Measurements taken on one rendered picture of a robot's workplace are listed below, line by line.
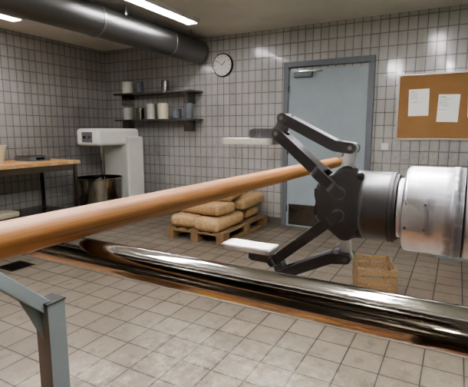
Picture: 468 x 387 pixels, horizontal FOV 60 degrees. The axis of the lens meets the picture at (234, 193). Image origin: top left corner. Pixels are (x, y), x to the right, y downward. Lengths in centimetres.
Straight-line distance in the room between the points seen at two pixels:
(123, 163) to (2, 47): 213
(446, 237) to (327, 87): 493
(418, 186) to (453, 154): 469
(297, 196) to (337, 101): 131
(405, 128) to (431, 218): 471
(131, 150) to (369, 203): 578
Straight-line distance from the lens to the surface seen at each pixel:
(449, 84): 511
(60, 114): 673
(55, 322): 90
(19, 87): 638
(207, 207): 471
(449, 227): 42
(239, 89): 581
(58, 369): 94
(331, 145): 46
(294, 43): 557
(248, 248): 51
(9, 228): 36
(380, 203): 43
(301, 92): 541
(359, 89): 522
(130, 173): 612
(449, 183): 43
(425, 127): 510
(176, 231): 499
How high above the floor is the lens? 128
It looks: 9 degrees down
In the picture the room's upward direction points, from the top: straight up
